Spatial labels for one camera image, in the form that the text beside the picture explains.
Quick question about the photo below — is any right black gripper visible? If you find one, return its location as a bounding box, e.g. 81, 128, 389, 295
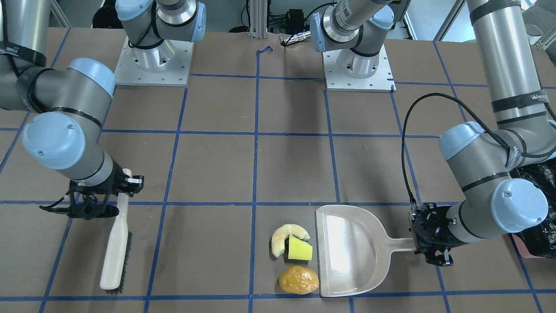
40, 163, 144, 220

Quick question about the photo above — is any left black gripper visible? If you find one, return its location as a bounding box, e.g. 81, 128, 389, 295
408, 202, 453, 266

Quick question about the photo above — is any beige hand brush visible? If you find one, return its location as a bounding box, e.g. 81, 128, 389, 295
99, 192, 130, 294

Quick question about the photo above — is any beige dustpan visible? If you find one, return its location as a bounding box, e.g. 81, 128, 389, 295
315, 205, 415, 297

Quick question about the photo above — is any yellow sponge wedge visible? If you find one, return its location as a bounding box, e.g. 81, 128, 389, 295
288, 234, 313, 261

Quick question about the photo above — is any orange bread roll toy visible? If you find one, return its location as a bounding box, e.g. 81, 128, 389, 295
278, 266, 320, 295

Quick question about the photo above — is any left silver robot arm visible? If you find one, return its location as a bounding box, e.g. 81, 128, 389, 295
310, 0, 555, 266

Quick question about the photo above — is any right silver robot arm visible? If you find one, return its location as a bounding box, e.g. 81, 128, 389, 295
1, 0, 206, 220

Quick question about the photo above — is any black lined trash bin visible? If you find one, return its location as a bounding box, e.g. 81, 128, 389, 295
509, 158, 556, 260

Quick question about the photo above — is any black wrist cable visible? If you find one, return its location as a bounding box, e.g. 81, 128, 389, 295
400, 92, 556, 206

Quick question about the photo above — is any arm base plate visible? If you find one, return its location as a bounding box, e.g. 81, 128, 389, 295
115, 39, 194, 87
322, 45, 397, 93

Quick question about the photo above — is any aluminium frame post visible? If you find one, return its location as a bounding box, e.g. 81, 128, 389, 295
248, 0, 269, 40

